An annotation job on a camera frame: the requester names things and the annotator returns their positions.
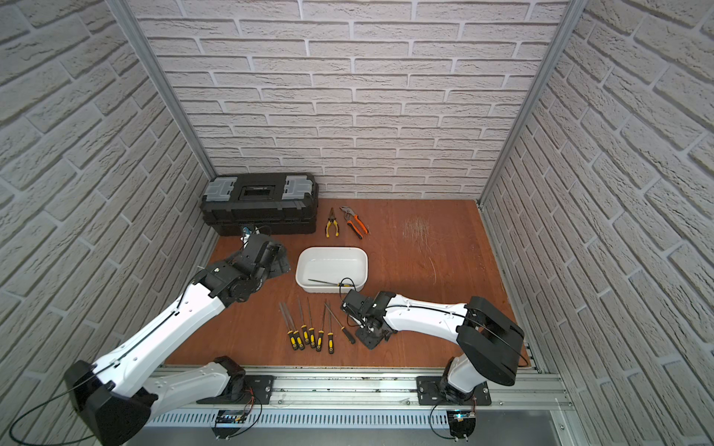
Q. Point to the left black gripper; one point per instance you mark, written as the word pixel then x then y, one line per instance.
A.
pixel 272 256

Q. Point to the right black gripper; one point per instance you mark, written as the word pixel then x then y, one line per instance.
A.
pixel 366 342

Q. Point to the black handled round file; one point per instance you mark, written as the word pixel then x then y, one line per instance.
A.
pixel 343 328

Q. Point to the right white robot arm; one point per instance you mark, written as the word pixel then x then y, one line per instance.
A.
pixel 491 342

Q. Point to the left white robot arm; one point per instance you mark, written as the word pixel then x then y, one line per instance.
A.
pixel 116 395

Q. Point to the white rectangular storage box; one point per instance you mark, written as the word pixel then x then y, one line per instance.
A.
pixel 332 264

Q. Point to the black plastic toolbox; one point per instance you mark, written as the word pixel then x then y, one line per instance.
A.
pixel 281 203

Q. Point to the right controller board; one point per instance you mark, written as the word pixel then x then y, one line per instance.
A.
pixel 461 424

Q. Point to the controller board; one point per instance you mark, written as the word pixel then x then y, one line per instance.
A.
pixel 461 424
pixel 231 423

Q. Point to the left controller board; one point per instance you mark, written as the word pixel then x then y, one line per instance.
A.
pixel 231 423

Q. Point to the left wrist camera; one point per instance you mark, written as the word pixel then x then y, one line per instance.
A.
pixel 247 231

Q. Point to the yellow handled pliers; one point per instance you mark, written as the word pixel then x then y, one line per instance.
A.
pixel 332 228

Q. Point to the orange handled pliers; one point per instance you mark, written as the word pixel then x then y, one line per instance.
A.
pixel 354 222

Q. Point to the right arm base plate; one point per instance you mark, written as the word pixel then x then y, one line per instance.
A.
pixel 432 390

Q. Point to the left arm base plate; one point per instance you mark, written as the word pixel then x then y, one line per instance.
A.
pixel 241 390

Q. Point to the aluminium mounting rail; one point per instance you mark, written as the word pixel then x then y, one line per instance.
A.
pixel 397 388

